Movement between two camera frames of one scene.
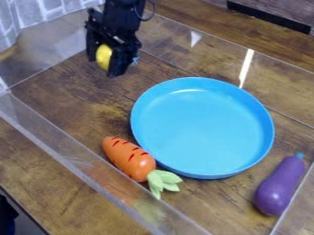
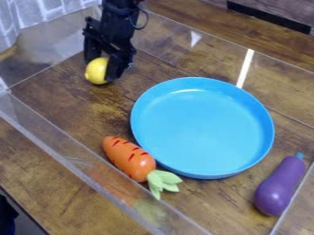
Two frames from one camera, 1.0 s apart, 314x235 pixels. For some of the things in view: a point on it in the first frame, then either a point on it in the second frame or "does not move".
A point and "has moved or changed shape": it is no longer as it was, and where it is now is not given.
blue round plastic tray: (203, 128) does not move
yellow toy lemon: (102, 56) has moved or changed shape
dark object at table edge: (6, 217) does not move
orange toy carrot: (136, 163) does not move
